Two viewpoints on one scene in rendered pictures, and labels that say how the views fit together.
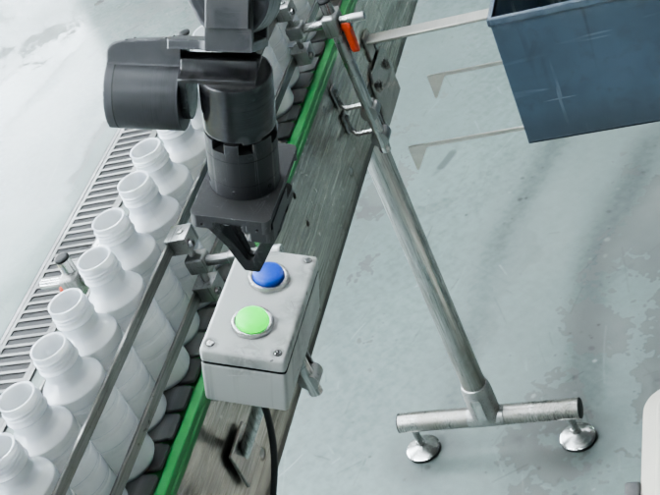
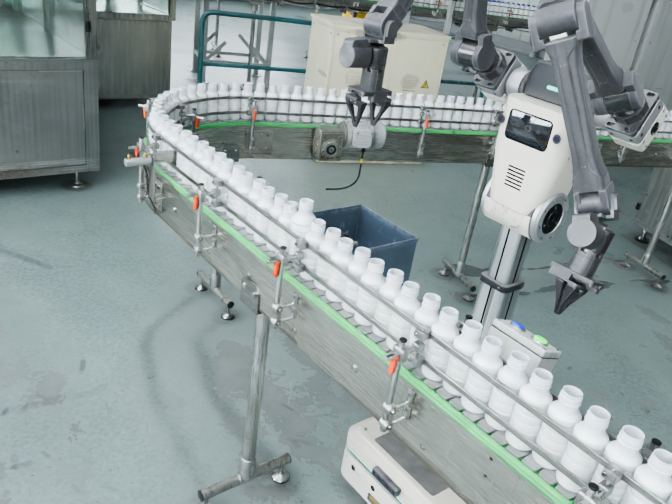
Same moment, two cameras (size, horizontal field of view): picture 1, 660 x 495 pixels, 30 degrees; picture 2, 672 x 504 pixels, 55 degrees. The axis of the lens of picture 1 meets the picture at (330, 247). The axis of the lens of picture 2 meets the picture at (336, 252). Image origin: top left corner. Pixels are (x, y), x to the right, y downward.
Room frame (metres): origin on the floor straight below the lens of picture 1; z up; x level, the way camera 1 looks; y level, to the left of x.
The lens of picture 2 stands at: (0.91, 1.38, 1.83)
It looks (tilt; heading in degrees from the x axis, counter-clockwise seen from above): 26 degrees down; 290
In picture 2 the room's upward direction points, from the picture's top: 9 degrees clockwise
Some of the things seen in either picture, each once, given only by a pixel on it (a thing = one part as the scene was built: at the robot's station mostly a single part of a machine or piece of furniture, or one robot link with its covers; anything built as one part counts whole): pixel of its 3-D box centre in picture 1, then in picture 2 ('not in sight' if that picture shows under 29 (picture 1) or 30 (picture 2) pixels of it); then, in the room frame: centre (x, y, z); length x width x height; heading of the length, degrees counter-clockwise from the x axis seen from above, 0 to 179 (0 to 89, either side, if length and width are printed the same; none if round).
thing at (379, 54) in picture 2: not in sight; (373, 56); (1.47, -0.19, 1.57); 0.07 x 0.06 x 0.07; 63
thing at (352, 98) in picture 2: not in sight; (361, 108); (1.48, -0.18, 1.44); 0.07 x 0.07 x 0.09; 62
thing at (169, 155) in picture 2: not in sight; (154, 184); (2.27, -0.36, 0.96); 0.23 x 0.10 x 0.27; 62
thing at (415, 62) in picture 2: not in sight; (369, 91); (2.91, -4.25, 0.59); 1.10 x 0.62 x 1.18; 44
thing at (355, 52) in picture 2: not in sight; (366, 43); (1.49, -0.16, 1.61); 0.12 x 0.09 x 0.12; 63
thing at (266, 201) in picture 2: not in sight; (265, 214); (1.71, -0.15, 1.08); 0.06 x 0.06 x 0.17
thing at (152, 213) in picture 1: (167, 240); (425, 328); (1.13, 0.15, 1.08); 0.06 x 0.06 x 0.17
